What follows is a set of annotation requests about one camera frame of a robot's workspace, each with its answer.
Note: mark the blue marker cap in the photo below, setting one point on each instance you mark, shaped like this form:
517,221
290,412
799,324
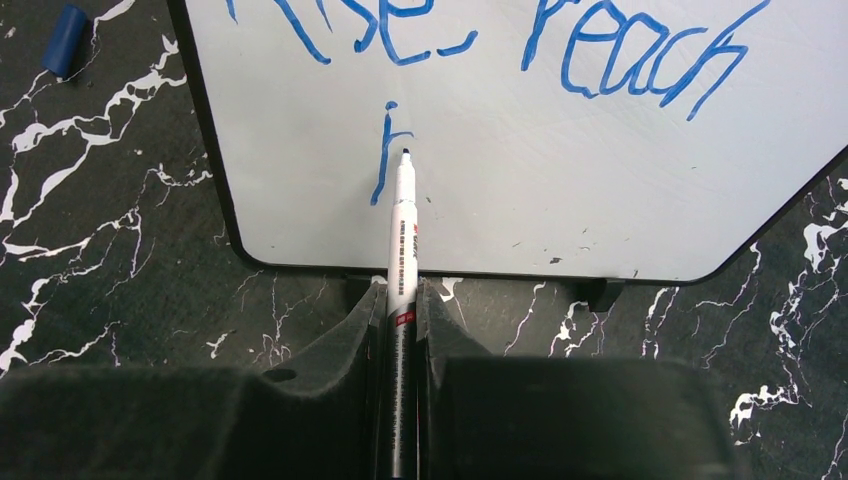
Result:
64,40

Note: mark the black framed whiteboard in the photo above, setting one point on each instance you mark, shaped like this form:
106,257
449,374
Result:
646,140

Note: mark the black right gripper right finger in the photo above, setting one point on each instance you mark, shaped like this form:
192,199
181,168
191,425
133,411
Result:
486,416

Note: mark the blue white marker pen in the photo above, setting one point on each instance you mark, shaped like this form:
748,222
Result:
399,458

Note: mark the black whiteboard stand foot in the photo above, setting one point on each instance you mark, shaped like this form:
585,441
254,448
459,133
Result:
599,294

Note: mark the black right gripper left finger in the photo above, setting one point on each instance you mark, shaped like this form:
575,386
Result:
308,418

